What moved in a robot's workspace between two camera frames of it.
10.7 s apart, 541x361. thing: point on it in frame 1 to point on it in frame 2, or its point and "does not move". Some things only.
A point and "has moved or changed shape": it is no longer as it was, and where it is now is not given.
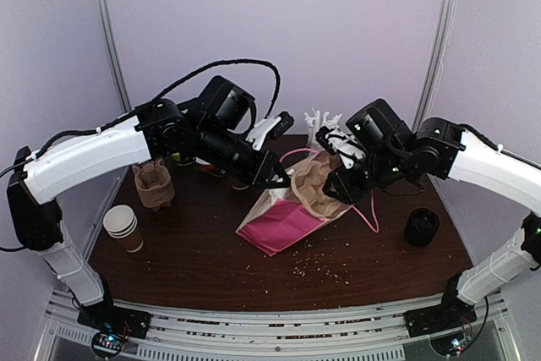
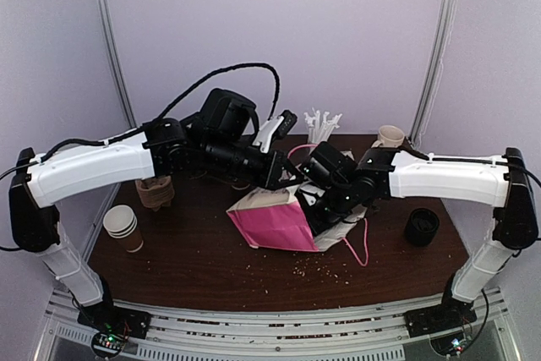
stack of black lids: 421,226 does not move
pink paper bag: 281,221 has moved or changed shape
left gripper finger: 282,169 to 292,168
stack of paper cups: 121,222 does not move
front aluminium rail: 369,333 does not move
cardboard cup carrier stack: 155,184 does not move
